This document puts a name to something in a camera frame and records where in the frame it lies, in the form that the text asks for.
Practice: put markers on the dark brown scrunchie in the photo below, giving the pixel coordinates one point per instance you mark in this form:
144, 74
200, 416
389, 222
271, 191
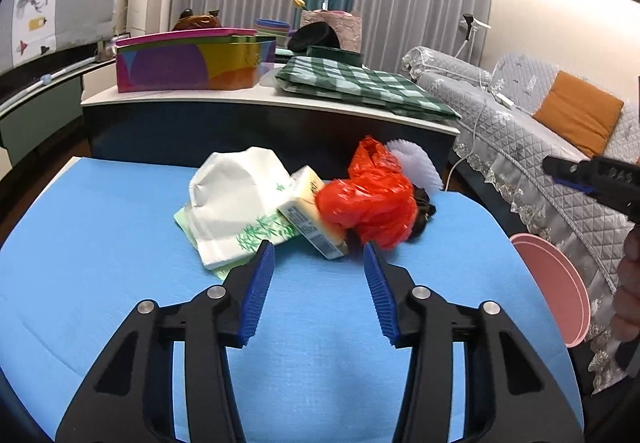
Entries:
425, 210

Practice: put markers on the green tissue packet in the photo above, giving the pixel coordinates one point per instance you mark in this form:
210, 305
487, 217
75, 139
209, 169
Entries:
222, 252

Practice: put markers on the pink plastic basin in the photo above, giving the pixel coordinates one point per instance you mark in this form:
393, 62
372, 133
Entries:
560, 284

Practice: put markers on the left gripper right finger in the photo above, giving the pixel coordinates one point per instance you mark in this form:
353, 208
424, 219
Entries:
510, 394

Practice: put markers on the blue tablecloth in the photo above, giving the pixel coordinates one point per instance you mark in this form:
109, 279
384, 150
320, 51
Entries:
103, 238

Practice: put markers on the small carton box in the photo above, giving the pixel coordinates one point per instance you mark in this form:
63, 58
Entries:
301, 210

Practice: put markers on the green checkered cloth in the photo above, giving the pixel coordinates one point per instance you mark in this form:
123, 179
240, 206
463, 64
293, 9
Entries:
340, 82

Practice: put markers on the pink lace basket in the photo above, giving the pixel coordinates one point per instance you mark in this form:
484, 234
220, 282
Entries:
347, 26

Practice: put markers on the right hand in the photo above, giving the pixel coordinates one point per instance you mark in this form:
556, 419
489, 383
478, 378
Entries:
626, 321

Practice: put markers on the grey quilted sofa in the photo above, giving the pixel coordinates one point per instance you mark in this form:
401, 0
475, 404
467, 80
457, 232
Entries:
501, 148

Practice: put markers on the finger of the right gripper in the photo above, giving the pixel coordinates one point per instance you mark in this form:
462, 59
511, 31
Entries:
563, 170
575, 185

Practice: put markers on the black green handbag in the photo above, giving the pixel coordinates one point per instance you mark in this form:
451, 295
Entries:
319, 40

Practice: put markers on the brown figurine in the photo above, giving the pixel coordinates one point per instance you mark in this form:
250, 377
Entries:
189, 20

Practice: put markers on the stack of coloured bowls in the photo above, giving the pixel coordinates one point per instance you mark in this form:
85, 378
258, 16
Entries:
279, 30

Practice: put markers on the colourful storage box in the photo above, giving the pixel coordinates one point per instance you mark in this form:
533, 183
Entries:
218, 58

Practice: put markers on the white foam net sleeve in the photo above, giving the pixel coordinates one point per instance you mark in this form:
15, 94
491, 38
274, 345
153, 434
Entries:
416, 165

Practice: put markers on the covered television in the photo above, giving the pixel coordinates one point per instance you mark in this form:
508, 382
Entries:
31, 29

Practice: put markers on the tv cabinet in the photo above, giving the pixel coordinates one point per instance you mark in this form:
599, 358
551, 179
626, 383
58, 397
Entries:
37, 113

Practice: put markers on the dark coffee table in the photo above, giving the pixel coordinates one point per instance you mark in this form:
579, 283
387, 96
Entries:
183, 127

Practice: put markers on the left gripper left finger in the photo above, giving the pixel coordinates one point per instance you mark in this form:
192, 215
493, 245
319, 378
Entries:
127, 394

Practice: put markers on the orange cushion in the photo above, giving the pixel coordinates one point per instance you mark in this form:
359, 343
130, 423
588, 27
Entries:
580, 113

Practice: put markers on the red plastic bag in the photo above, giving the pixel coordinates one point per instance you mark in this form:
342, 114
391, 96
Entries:
376, 201

